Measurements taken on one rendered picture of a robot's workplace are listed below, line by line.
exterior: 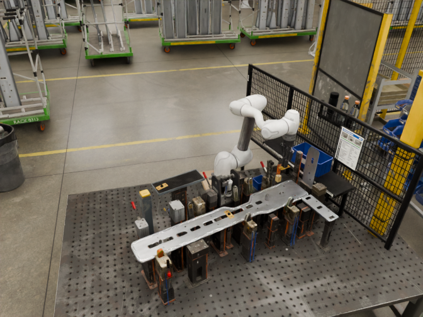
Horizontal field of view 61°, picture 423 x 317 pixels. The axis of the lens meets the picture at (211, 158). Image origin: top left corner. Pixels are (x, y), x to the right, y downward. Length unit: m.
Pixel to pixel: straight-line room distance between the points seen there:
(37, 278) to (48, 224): 0.71
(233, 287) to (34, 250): 2.21
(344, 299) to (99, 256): 1.71
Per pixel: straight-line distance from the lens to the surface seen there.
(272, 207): 2.70
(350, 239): 3.05
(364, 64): 4.43
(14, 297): 3.74
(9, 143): 4.62
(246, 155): 3.25
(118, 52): 8.35
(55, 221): 4.29
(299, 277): 2.69
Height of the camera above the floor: 2.77
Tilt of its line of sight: 34 degrees down
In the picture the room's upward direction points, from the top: 1 degrees clockwise
